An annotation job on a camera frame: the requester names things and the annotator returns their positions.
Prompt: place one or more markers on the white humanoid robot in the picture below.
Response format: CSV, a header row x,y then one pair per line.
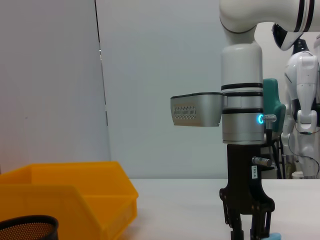
x,y
305,87

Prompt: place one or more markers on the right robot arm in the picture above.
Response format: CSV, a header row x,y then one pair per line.
x,y
241,75

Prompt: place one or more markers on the yellow plastic bin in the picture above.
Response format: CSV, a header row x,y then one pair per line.
x,y
62,180

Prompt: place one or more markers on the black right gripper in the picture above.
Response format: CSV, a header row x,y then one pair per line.
x,y
240,180

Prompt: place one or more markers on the black mesh pen holder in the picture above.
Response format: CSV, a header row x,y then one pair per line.
x,y
27,228

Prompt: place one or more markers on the right wrist camera housing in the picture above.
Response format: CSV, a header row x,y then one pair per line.
x,y
197,110

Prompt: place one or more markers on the blue scissors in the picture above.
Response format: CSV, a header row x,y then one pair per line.
x,y
275,237

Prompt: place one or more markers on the teal office chair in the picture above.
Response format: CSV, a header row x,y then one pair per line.
x,y
271,100

